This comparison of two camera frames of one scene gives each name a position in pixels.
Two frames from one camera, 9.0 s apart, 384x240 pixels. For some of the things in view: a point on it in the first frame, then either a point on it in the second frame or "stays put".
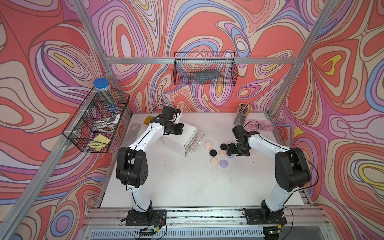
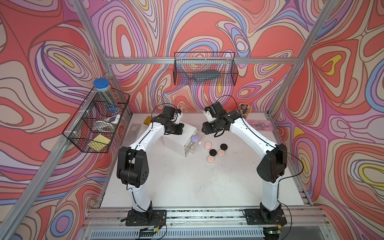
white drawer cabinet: x=177 y=142 stays put
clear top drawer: x=193 y=143 stays put
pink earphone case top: x=208 y=145 stays put
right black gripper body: x=238 y=149 → x=211 y=127
